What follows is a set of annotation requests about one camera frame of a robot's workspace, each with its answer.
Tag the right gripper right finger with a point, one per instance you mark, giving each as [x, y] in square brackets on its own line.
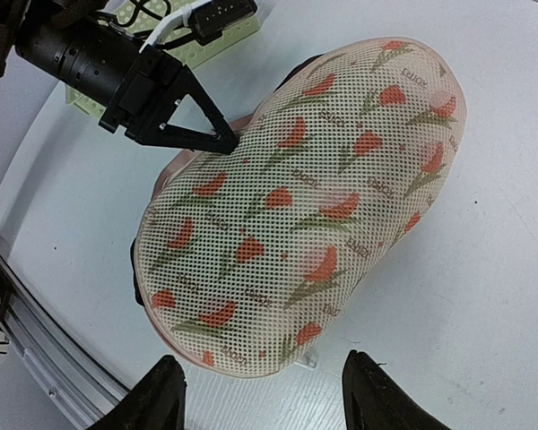
[374, 401]

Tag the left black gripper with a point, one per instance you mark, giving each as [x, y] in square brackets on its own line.
[158, 101]

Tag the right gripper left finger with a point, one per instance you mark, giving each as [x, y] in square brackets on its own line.
[157, 402]

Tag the green plastic basket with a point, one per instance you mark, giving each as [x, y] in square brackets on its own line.
[140, 18]

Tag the patterned beige laundry bag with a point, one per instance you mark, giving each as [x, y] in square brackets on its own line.
[244, 260]

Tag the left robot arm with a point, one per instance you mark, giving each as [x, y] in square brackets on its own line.
[61, 13]

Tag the aluminium front rail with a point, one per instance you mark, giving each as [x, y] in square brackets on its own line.
[81, 389]

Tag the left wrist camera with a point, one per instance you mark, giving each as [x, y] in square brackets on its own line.
[200, 21]

